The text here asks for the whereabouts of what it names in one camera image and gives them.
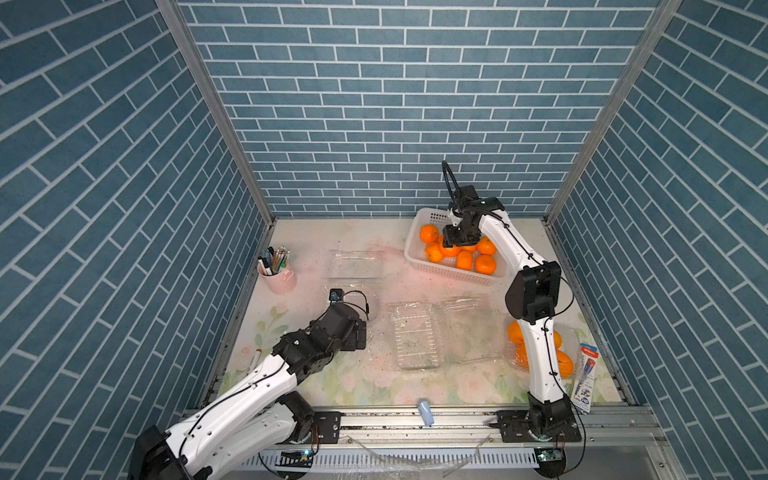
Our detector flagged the orange box three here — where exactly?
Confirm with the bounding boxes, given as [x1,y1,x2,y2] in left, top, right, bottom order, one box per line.
[513,343,529,370]
[438,235,461,258]

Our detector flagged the clear plastic clamshell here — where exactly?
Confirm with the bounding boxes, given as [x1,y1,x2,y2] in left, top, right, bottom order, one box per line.
[323,250,384,320]
[386,295,506,371]
[503,320,580,382]

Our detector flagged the white perforated plastic basket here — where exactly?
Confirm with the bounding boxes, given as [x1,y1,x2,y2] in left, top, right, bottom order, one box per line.
[404,208,512,285]

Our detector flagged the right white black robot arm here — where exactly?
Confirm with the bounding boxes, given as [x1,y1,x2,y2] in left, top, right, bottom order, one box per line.
[443,186,574,429]

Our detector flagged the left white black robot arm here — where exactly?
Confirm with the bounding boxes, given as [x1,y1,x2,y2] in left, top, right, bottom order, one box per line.
[128,299,370,479]

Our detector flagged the pink metal pen bucket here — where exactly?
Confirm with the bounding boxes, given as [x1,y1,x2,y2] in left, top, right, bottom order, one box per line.
[257,246,297,295]

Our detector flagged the red white marker pen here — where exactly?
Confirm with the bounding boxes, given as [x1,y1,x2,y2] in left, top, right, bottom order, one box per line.
[249,349,262,369]

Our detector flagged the small light blue cylinder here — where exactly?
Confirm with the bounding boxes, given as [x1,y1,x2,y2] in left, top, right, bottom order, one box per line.
[417,400,435,427]

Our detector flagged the blue white packaged item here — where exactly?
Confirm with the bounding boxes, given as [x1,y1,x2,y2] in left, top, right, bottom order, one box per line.
[570,343,600,414]

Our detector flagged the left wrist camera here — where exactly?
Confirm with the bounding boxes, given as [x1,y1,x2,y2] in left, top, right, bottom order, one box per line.
[328,288,345,304]

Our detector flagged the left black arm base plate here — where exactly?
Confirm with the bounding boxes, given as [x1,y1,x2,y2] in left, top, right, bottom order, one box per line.
[288,411,342,444]

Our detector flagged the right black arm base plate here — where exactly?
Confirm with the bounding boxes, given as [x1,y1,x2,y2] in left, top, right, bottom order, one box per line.
[487,409,582,443]

